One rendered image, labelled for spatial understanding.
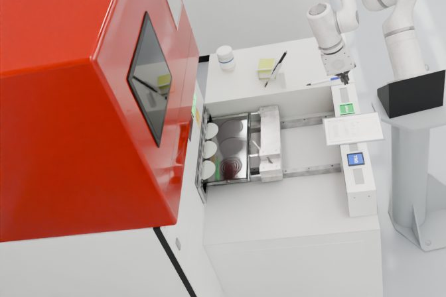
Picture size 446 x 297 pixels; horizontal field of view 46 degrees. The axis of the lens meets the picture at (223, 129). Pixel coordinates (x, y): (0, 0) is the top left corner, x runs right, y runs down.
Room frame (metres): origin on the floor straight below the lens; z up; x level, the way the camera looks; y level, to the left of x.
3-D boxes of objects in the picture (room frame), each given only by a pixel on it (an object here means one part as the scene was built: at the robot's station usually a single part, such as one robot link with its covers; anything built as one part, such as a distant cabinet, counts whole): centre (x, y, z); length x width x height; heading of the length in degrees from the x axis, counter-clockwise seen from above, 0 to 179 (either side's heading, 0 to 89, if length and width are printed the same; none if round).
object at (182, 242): (1.35, 0.16, 1.02); 0.81 x 0.03 x 0.40; 165
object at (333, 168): (1.34, -0.14, 0.84); 0.50 x 0.02 x 0.03; 75
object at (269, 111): (1.64, -0.21, 0.89); 0.08 x 0.03 x 0.03; 75
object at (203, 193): (1.52, 0.09, 0.89); 0.44 x 0.02 x 0.10; 165
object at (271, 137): (1.48, -0.17, 0.87); 0.36 x 0.08 x 0.03; 165
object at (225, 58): (1.93, -0.11, 1.01); 0.07 x 0.07 x 0.10
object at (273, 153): (1.40, -0.15, 0.89); 0.08 x 0.03 x 0.03; 75
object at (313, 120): (1.60, -0.21, 0.84); 0.50 x 0.02 x 0.03; 75
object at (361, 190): (1.32, -0.44, 0.89); 0.55 x 0.09 x 0.14; 165
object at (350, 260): (1.52, -0.23, 0.41); 0.96 x 0.64 x 0.82; 165
